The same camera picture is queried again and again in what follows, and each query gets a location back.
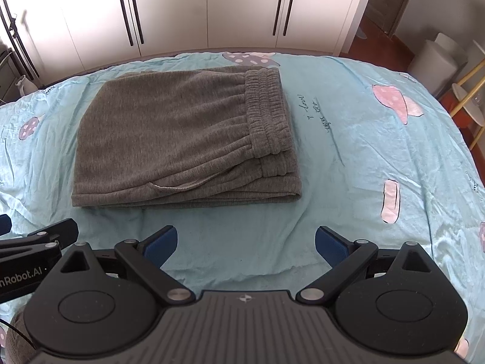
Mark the turquoise printed bed sheet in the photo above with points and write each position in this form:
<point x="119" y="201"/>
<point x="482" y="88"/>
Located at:
<point x="341" y="178"/>

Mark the white wardrobe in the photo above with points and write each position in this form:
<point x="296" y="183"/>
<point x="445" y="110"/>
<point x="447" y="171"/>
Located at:
<point x="227" y="7"/>

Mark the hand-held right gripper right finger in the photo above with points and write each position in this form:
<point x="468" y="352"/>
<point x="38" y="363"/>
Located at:
<point x="331" y="244"/>

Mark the white stand with yellow legs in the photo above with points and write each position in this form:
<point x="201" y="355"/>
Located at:
<point x="470" y="100"/>

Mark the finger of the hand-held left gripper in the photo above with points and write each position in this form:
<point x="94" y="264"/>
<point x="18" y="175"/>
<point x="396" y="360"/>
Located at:
<point x="60" y="231"/>
<point x="4" y="225"/>

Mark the person's left forearm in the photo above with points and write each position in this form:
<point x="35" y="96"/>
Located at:
<point x="22" y="333"/>

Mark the dark nightstand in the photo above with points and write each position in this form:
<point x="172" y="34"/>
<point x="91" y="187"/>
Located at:
<point x="7" y="76"/>

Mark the brown door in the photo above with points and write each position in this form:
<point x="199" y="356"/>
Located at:
<point x="390" y="0"/>

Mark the grey pants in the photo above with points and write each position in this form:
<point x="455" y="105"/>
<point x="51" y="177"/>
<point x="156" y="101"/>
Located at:
<point x="170" y="132"/>

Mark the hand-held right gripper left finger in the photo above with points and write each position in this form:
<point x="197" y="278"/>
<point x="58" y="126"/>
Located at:
<point x="161" y="244"/>

